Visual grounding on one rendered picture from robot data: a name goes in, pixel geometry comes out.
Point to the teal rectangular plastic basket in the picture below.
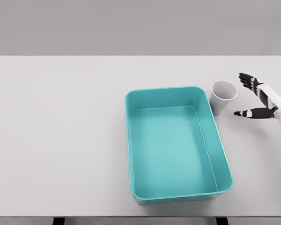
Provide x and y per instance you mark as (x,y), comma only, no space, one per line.
(175,150)

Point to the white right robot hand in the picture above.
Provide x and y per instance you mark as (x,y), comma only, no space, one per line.
(270,95)

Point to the white paper cup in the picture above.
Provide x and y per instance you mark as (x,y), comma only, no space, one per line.
(221,98)

